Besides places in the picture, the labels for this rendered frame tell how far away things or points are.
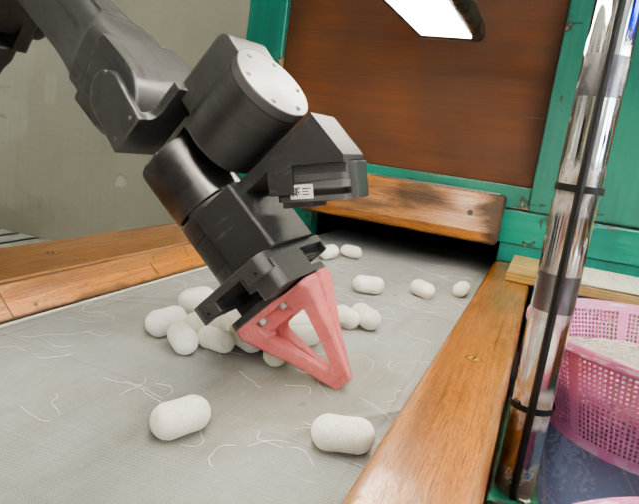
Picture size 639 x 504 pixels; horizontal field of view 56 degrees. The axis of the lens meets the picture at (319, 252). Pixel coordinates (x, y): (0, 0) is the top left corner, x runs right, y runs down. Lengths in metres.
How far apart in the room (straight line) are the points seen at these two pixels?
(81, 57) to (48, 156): 1.88
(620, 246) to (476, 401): 0.57
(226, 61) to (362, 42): 0.60
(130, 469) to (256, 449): 0.07
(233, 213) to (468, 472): 0.21
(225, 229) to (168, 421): 0.13
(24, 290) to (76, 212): 1.78
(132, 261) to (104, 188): 1.59
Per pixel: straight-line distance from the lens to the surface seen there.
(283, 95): 0.39
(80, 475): 0.32
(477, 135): 0.94
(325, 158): 0.38
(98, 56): 0.48
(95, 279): 0.59
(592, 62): 0.36
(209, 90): 0.41
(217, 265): 0.41
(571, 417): 0.58
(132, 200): 2.15
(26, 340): 0.48
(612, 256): 0.93
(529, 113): 0.93
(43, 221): 2.41
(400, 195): 0.90
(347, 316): 0.54
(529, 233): 0.92
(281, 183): 0.39
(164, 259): 0.67
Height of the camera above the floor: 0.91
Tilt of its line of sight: 11 degrees down
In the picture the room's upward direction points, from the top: 8 degrees clockwise
